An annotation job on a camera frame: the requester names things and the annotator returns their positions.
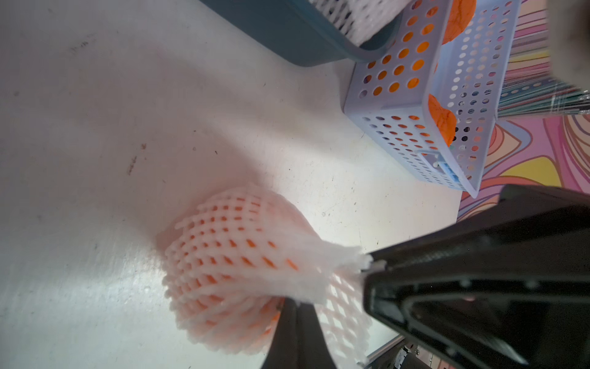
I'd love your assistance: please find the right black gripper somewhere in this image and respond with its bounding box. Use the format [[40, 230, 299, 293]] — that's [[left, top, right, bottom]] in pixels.
[[364, 185, 589, 368]]

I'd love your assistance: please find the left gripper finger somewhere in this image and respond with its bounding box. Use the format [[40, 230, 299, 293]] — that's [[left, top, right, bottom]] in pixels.
[[261, 298, 336, 369]]

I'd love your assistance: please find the cup of pencils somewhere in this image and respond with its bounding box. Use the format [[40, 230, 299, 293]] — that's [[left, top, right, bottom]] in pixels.
[[498, 39, 589, 118]]

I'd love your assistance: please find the light blue plastic basket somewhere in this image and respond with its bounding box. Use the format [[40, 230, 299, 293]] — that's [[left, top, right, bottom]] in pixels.
[[344, 1, 521, 196]]

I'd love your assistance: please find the dark teal plastic tub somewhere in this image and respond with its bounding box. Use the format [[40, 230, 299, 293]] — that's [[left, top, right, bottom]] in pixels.
[[204, 1, 403, 67]]

